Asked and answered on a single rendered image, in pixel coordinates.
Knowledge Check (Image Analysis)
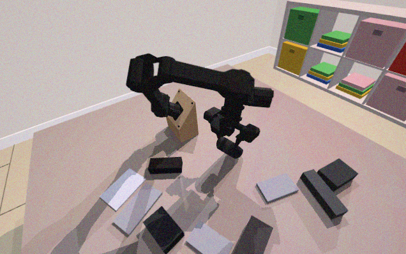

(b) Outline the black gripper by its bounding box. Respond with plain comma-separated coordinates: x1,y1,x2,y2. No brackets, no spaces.
204,102,260,148

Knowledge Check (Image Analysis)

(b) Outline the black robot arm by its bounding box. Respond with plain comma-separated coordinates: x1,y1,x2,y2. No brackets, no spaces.
126,54,274,137

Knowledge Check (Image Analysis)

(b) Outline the dark grey controller unit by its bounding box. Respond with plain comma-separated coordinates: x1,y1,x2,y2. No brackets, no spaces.
216,137,243,159

